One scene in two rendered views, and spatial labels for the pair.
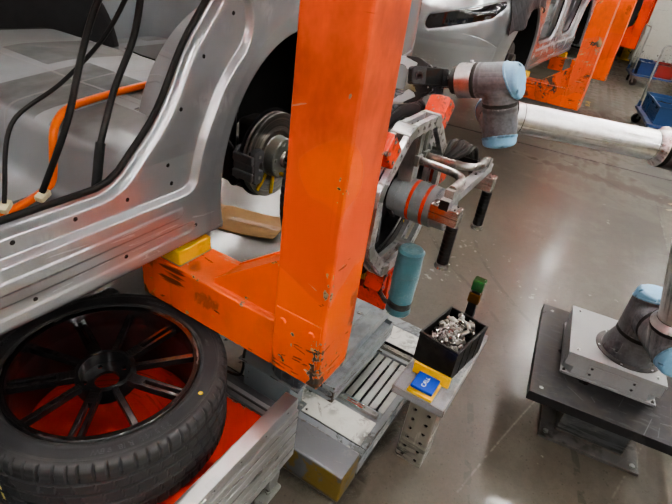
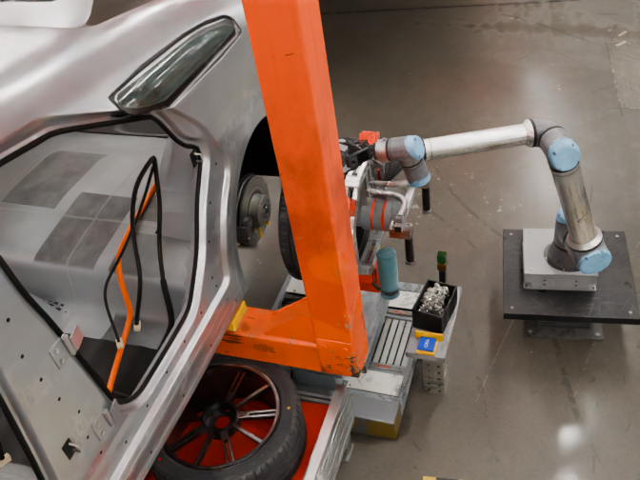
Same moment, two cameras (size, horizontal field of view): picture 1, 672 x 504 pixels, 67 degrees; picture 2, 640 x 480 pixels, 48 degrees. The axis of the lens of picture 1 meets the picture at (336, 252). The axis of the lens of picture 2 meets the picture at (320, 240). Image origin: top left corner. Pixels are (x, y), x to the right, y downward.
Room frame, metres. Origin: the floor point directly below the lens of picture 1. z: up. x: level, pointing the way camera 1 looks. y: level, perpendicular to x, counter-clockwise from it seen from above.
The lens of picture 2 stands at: (-0.83, 0.14, 2.87)
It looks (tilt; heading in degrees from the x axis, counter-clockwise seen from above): 41 degrees down; 357
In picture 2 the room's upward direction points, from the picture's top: 11 degrees counter-clockwise
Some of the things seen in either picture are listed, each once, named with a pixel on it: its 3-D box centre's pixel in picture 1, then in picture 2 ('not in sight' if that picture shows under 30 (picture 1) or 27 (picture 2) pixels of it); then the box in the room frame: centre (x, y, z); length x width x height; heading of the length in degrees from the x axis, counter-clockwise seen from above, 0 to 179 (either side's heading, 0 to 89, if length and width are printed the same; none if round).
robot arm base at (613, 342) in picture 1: (633, 340); (569, 247); (1.51, -1.13, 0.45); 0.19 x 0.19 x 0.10
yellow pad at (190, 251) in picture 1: (180, 243); (226, 313); (1.32, 0.48, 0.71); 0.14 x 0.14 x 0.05; 62
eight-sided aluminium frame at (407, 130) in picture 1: (403, 195); (365, 213); (1.60, -0.20, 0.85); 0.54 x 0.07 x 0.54; 152
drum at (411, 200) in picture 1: (421, 202); (381, 214); (1.56, -0.26, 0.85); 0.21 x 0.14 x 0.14; 62
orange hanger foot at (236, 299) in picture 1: (221, 267); (264, 321); (1.24, 0.33, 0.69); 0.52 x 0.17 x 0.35; 62
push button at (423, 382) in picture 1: (425, 384); (427, 345); (1.11, -0.32, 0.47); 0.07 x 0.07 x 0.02; 62
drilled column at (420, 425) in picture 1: (424, 413); (434, 357); (1.24, -0.39, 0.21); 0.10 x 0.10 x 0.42; 62
